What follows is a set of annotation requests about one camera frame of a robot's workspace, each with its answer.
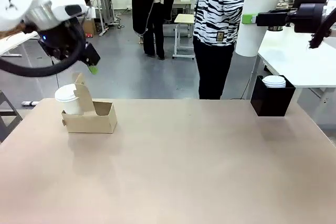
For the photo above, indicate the white table with slanted top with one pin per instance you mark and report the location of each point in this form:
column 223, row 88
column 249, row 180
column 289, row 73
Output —
column 15, row 43

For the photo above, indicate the brown cardboard cup carrier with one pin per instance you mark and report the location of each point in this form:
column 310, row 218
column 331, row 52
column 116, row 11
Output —
column 90, row 123

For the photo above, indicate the person in black coat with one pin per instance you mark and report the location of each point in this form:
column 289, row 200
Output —
column 143, row 3

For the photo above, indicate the short white lidded paper cup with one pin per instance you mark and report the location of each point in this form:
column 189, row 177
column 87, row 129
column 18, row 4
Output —
column 68, row 102

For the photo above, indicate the dark metal frame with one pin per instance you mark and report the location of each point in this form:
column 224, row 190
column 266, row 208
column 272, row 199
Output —
column 9, row 119

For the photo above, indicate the small beige-topped white stool table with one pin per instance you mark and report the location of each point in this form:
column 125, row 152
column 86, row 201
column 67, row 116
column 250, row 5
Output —
column 183, row 19

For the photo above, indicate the tall white paper cup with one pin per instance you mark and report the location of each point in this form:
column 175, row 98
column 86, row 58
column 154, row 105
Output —
column 252, row 37

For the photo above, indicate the person in zebra-striped sweater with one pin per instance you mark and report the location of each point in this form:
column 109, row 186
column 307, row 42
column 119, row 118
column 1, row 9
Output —
column 212, row 11

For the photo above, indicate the brown cardboard box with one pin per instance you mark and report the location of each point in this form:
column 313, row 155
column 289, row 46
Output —
column 89, row 27

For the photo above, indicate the white metal rack table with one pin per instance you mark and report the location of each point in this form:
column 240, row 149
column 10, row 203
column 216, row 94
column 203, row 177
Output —
column 105, row 3

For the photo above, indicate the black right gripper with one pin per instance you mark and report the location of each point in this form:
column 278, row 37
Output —
column 308, row 18

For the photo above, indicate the stack of white cup lids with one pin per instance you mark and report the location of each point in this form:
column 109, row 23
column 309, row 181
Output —
column 274, row 81

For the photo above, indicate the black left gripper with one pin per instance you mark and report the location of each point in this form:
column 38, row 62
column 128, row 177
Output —
column 56, row 43

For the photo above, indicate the black lid box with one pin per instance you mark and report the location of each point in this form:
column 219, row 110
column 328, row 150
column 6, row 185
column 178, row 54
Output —
column 270, row 103

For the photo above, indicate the white cylinder on floor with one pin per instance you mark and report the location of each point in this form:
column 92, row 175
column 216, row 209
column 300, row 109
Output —
column 30, row 103

